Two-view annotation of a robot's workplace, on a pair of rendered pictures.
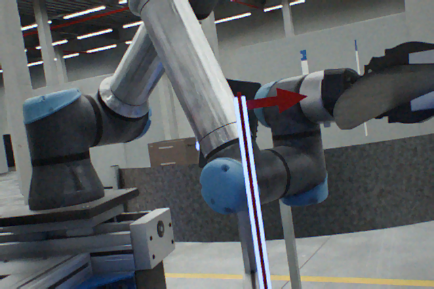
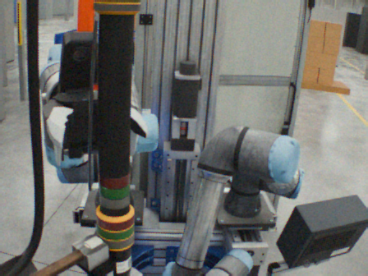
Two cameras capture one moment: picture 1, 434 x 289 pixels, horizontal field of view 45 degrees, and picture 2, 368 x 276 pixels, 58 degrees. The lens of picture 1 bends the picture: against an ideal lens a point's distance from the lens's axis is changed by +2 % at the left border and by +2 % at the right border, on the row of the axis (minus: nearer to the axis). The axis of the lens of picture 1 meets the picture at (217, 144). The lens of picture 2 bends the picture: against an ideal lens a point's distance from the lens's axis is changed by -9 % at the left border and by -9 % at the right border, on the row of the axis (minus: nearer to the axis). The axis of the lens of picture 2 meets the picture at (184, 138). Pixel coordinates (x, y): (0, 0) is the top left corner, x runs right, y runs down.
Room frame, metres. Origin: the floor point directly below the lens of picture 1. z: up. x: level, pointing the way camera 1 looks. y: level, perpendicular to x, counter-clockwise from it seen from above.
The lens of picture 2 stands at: (0.41, -0.71, 1.81)
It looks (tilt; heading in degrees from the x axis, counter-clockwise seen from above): 22 degrees down; 69
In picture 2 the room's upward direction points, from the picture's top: 4 degrees clockwise
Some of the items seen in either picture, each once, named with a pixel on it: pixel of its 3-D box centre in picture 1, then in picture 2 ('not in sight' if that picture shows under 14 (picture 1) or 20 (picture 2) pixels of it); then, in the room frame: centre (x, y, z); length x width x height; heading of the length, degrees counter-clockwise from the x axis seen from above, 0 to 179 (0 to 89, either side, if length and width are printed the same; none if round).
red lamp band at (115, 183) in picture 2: not in sight; (114, 176); (0.47, -0.37, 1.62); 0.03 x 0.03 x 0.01
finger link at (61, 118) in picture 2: not in sight; (59, 142); (0.41, -0.32, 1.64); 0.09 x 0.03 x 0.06; 76
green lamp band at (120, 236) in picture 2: not in sight; (115, 224); (0.47, -0.37, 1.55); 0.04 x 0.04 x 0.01
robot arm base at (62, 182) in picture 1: (64, 178); (244, 196); (1.08, 0.33, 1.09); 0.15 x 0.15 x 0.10
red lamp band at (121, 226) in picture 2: not in sight; (115, 215); (0.47, -0.37, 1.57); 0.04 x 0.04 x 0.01
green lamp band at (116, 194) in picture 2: not in sight; (114, 186); (0.47, -0.37, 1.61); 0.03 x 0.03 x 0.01
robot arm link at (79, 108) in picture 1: (58, 122); (250, 170); (1.08, 0.32, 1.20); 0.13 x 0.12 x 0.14; 133
